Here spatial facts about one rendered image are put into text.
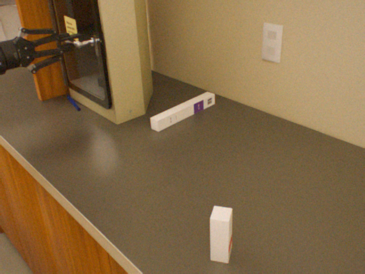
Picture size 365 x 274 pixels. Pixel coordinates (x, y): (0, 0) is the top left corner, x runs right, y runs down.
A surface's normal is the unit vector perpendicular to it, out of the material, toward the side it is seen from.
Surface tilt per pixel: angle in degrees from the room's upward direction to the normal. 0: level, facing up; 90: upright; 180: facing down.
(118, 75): 90
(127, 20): 90
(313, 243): 0
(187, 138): 0
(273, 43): 90
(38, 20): 90
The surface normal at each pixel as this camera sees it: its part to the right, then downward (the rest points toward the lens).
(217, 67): -0.76, 0.34
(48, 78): 0.65, 0.34
